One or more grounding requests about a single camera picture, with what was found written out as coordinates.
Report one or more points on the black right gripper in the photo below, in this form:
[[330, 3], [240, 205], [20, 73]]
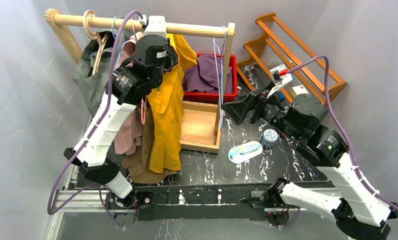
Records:
[[237, 110]]

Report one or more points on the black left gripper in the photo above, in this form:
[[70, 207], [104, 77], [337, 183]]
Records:
[[165, 62]]

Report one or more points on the purple skirt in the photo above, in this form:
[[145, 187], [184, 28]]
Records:
[[203, 77]]

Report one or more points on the light blue wire hanger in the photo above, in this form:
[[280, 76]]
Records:
[[221, 73]]

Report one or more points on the yellow pleated skirt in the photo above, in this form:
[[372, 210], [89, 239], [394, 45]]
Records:
[[167, 109]]

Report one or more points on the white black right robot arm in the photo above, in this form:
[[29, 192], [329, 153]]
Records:
[[357, 212]]

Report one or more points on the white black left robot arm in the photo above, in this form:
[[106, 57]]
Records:
[[133, 80]]

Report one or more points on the wooden clothes hanger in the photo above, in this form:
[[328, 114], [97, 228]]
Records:
[[101, 41]]

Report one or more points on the blue patterned round tin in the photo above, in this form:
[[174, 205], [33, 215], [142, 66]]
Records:
[[268, 138]]

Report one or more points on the red plastic bin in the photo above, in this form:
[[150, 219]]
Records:
[[231, 87]]

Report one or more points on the white blister pack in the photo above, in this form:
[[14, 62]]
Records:
[[244, 152]]

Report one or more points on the wooden clothes rack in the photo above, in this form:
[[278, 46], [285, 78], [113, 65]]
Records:
[[199, 127]]

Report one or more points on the small white box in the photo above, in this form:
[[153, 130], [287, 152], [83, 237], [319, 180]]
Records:
[[298, 90]]

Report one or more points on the orange wooden shoe rack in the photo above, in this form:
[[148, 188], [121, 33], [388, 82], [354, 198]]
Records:
[[279, 45]]

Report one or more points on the grey garment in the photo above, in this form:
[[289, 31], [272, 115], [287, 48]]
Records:
[[93, 76]]

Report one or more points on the pink garment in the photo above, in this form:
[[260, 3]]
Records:
[[129, 136]]

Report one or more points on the brown garment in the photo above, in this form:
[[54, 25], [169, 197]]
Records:
[[138, 163]]

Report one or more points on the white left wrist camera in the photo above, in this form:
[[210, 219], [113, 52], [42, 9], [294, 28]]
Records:
[[154, 25]]

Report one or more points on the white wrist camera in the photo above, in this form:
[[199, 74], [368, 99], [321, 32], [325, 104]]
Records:
[[280, 77], [154, 25]]

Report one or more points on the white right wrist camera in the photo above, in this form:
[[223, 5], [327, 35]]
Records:
[[280, 77]]

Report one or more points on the pink wire hanger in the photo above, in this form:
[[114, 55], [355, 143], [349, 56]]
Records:
[[143, 103]]

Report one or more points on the blue wire hanger left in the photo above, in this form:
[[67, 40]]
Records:
[[116, 54]]

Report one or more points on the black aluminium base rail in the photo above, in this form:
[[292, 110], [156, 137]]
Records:
[[166, 202]]

